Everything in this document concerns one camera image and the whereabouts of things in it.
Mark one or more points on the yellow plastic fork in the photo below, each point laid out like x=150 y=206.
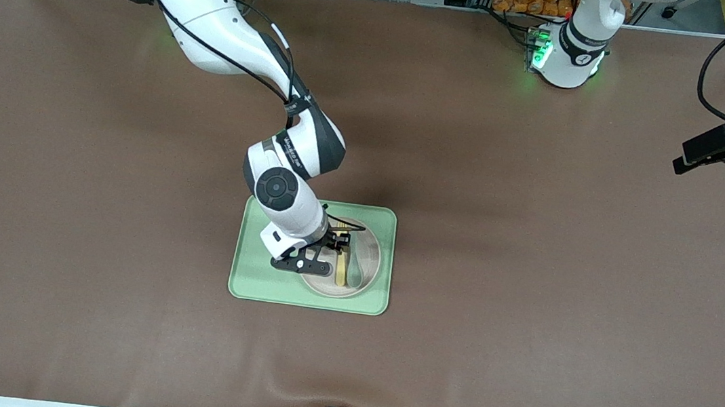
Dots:
x=341 y=273

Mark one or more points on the round beige plate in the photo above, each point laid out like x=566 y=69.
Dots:
x=370 y=259

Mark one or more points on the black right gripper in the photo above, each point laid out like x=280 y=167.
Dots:
x=332 y=235

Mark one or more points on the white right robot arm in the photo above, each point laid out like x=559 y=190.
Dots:
x=218 y=30

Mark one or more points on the sage green plastic spoon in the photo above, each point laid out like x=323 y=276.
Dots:
x=355 y=278

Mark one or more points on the brown table cloth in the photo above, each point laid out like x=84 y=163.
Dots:
x=93 y=234

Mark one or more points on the light green rectangular tray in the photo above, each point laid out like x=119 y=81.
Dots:
x=258 y=284

